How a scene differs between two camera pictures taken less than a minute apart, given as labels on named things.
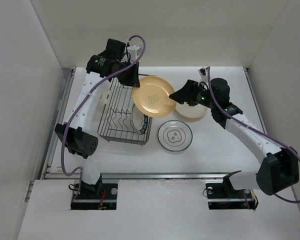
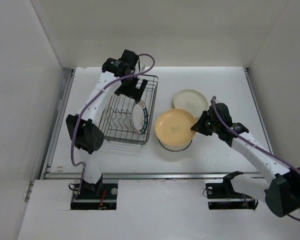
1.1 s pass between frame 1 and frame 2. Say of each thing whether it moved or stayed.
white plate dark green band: stayed
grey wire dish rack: stayed
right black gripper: moved
